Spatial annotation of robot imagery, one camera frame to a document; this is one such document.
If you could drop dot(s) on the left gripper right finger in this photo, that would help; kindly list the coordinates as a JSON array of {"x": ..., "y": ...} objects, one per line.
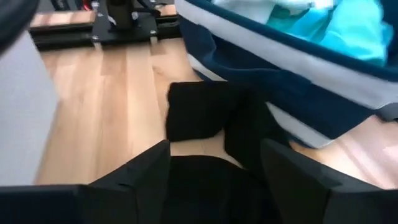
[{"x": 311, "y": 199}]

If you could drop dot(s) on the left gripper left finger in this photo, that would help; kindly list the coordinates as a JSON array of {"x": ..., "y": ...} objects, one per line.
[{"x": 124, "y": 199}]

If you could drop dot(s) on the black cloth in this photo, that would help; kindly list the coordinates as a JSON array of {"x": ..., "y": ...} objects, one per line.
[{"x": 199, "y": 109}]

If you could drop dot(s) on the turquoise cloth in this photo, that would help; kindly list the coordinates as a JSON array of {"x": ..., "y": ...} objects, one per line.
[{"x": 351, "y": 34}]

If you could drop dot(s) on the light blue shirt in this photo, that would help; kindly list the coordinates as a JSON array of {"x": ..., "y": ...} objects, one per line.
[{"x": 248, "y": 9}]

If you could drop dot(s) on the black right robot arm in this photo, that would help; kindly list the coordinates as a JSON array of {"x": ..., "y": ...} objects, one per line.
[{"x": 121, "y": 12}]

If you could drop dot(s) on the dark blue fabric basket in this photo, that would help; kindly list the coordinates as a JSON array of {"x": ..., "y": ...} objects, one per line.
[{"x": 280, "y": 93}]

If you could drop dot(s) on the white plastic storage bin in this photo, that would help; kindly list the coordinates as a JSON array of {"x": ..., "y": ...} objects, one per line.
[{"x": 21, "y": 124}]

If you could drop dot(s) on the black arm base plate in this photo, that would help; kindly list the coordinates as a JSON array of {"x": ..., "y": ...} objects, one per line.
[{"x": 124, "y": 34}]

